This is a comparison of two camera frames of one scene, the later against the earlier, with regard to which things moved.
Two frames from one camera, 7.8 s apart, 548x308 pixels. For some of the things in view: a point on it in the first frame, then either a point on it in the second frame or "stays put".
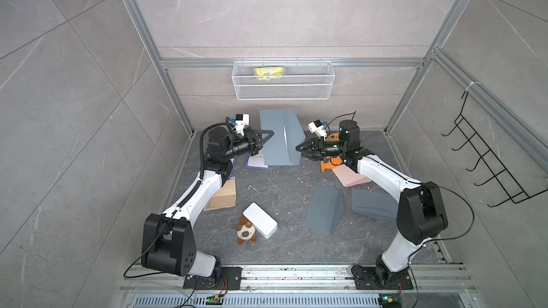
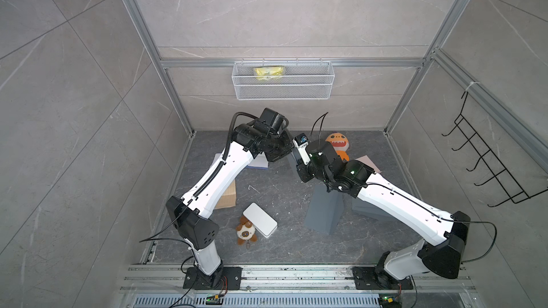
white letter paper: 257,160 stays put
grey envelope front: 377,204 stays put
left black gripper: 253,145 → 287,147
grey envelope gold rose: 325,208 stays put
